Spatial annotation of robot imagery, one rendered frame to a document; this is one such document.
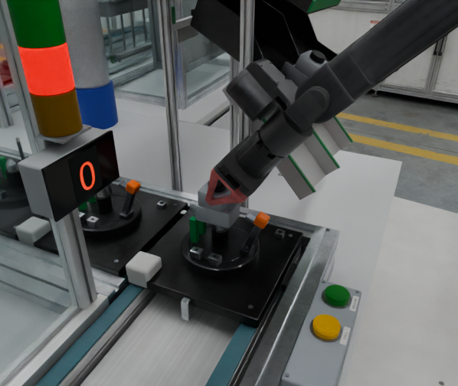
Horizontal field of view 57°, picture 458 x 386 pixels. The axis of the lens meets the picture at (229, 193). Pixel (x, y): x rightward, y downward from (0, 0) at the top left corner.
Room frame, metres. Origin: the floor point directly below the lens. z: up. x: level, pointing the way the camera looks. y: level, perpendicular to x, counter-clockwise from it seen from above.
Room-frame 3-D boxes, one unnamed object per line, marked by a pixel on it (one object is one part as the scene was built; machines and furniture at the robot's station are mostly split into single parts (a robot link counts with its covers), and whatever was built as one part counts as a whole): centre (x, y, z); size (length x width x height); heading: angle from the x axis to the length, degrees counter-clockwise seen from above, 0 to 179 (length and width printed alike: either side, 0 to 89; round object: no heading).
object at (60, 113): (0.48, 0.20, 1.28); 0.05 x 0.05 x 0.05
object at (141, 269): (0.55, 0.15, 0.97); 0.05 x 0.05 x 0.04; 65
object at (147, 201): (0.71, 0.25, 1.01); 0.24 x 0.24 x 0.13; 65
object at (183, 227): (0.60, 0.02, 0.96); 0.24 x 0.24 x 0.02; 65
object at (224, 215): (0.60, 0.03, 1.08); 0.08 x 0.04 x 0.07; 65
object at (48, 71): (0.48, 0.20, 1.33); 0.05 x 0.05 x 0.05
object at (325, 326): (0.43, -0.14, 0.96); 0.04 x 0.04 x 0.02
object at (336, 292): (0.50, -0.17, 0.96); 0.04 x 0.04 x 0.02
